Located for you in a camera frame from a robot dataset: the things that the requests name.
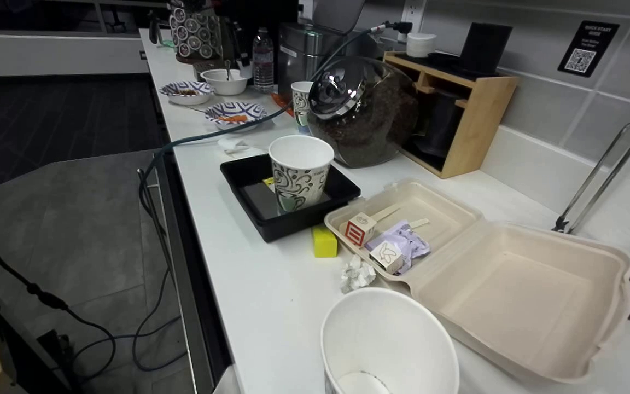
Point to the large grey patterned paper cup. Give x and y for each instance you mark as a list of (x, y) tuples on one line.
[(300, 176)]

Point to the black plastic tray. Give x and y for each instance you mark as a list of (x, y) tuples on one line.
[(293, 220)]

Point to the yellow block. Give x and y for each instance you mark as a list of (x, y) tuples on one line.
[(324, 241)]

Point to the red and white small box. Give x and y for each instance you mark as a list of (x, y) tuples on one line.
[(359, 231)]

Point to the black block in tray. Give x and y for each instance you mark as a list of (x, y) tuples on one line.
[(258, 200)]

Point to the crumpled white paper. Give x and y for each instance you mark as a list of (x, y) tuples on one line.
[(357, 275)]

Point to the crumpled white napkin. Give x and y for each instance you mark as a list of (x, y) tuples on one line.
[(232, 146)]

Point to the small grey patterned paper cup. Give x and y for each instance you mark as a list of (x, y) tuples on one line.
[(300, 100)]

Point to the purple packet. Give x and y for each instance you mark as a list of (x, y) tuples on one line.
[(405, 244)]

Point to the clear plastic water bottle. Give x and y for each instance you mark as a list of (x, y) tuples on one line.
[(264, 62)]

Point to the white ceramic bowl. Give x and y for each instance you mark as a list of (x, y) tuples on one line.
[(224, 81)]

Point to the large white paper bowl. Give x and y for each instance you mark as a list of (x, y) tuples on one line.
[(387, 342)]

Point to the blue patterned plate with snack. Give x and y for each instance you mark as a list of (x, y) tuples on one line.
[(186, 93)]

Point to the wooden counter organizer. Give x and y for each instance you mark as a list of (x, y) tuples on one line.
[(476, 123)]

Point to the small white cup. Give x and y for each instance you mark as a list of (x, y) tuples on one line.
[(420, 44)]

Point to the beige clamshell takeout container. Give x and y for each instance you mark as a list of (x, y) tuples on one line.
[(520, 293)]

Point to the QR code sign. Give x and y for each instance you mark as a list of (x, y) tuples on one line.
[(586, 49)]

